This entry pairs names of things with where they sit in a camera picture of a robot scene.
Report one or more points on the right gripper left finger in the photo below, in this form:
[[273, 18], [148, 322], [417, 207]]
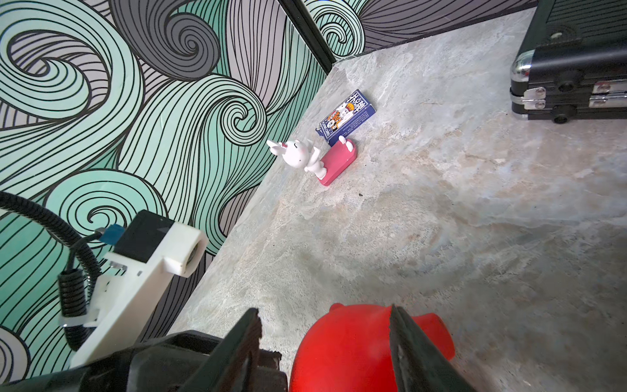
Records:
[[231, 366]]

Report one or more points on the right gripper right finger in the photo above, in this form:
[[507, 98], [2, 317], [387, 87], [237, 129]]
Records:
[[418, 363]]

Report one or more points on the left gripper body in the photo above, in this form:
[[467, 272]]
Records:
[[162, 364]]

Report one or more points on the red piggy bank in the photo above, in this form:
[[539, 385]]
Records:
[[348, 349]]

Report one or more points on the white pink bunny toy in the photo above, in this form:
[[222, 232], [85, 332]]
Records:
[[305, 156]]

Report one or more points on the card box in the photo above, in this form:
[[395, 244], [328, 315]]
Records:
[[355, 110]]

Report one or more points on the black case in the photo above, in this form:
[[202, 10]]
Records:
[[572, 63]]

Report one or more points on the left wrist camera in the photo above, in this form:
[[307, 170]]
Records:
[[150, 252]]

